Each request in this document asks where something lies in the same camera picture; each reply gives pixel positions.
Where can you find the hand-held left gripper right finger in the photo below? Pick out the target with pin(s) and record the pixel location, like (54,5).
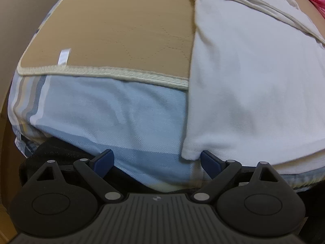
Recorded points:
(210,164)

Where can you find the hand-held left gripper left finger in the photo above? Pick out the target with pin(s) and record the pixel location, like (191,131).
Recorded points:
(102,162)

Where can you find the white long-sleeve shirt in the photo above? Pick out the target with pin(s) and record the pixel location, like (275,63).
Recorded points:
(254,81)

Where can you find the blue plaid bed sheet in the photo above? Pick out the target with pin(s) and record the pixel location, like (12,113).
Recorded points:
(114,111)

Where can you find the tan bed mat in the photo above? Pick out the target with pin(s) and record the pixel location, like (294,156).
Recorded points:
(114,30)

